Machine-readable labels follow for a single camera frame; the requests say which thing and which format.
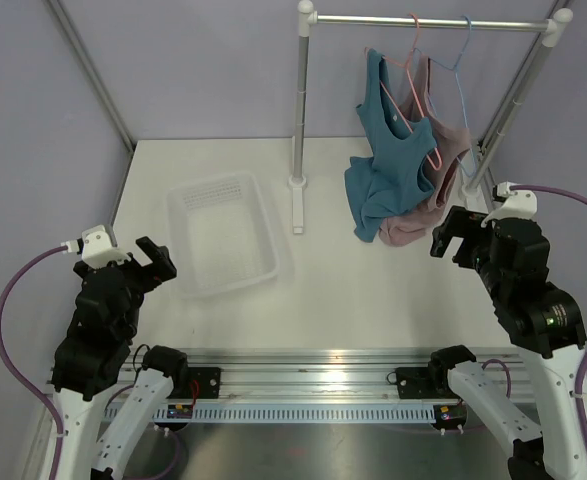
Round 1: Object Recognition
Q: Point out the pink wire hanger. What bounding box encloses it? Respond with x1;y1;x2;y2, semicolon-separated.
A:
379;13;443;171

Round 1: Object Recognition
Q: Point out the blue tank top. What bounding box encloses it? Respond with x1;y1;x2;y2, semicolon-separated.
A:
344;49;436;243

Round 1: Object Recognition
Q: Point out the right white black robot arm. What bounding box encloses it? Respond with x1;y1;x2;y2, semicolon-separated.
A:
387;206;587;479

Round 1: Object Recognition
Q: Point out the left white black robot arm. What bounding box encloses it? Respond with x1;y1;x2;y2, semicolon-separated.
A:
46;230;221;479

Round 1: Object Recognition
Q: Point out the pink tank top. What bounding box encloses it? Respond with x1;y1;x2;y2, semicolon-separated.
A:
377;53;473;249

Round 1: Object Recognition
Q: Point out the white plastic basket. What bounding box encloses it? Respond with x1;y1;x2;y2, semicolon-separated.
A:
166;171;280;298

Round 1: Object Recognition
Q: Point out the silver clothes rack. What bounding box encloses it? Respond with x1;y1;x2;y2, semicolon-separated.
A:
288;1;556;235

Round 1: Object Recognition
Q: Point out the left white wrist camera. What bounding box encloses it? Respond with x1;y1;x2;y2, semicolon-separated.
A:
60;225;130;270

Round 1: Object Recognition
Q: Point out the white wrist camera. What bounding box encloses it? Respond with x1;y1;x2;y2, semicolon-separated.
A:
481;182;537;227
60;225;130;270

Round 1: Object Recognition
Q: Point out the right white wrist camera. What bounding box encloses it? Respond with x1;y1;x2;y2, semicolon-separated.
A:
481;182;537;227

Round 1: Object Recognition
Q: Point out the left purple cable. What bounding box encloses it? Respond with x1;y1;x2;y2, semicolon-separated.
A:
0;245;72;480

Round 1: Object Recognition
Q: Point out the right aluminium frame post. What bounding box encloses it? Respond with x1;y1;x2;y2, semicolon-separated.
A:
475;0;574;151

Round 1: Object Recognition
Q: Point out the aluminium frame post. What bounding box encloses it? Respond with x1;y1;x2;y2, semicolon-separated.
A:
475;0;574;151
45;0;137;154

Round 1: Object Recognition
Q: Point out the left aluminium frame post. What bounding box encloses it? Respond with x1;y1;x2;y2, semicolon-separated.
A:
45;0;137;154

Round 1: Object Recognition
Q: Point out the blue wire hanger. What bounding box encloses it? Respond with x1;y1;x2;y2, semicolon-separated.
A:
430;15;478;179

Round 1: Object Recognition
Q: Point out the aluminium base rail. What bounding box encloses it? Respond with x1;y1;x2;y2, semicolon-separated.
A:
45;347;534;426

